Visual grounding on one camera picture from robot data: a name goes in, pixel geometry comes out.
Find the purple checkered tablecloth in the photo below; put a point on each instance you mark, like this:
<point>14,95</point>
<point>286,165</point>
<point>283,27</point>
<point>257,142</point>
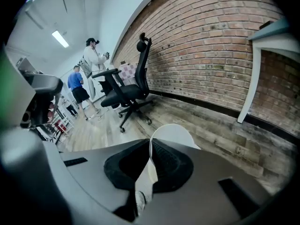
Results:
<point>127,70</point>

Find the black office chair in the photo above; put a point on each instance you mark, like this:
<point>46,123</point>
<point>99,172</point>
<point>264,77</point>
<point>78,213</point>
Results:
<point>131,90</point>

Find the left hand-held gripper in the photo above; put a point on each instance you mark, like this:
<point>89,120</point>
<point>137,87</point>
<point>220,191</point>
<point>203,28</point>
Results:
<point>37,107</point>

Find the grey tower fan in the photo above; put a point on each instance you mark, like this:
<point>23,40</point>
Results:
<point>92,88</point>

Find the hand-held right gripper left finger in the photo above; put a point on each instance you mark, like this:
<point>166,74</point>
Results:
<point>98,170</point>

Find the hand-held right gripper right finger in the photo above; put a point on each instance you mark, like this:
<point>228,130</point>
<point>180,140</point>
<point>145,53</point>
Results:
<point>201,163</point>

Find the white metal rack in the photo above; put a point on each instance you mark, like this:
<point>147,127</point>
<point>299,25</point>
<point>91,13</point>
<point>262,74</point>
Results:
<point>63,125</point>

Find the white paper cup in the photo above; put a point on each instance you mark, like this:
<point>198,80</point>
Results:
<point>173,132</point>

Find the ceiling light panel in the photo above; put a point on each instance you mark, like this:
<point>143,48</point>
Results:
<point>60,39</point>

